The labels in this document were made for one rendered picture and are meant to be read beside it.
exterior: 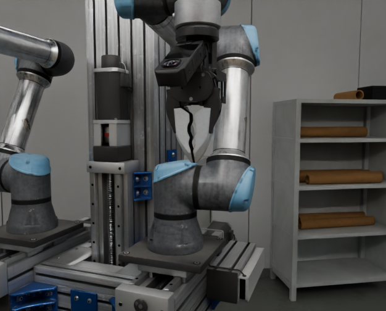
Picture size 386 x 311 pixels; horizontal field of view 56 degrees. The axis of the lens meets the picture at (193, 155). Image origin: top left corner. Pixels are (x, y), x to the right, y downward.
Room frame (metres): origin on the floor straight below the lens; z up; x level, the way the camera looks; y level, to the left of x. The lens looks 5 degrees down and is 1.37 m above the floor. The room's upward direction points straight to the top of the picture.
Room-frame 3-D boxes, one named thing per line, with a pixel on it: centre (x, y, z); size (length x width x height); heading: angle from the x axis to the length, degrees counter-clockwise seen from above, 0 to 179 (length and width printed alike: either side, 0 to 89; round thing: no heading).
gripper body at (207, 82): (0.61, -0.01, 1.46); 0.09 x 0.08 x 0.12; 160
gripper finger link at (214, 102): (0.58, -0.02, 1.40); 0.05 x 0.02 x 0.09; 70
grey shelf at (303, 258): (2.96, -1.17, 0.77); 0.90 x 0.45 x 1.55; 100
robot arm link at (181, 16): (0.60, 0.00, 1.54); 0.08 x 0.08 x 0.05
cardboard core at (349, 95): (2.99, -1.27, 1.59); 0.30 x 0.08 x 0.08; 10
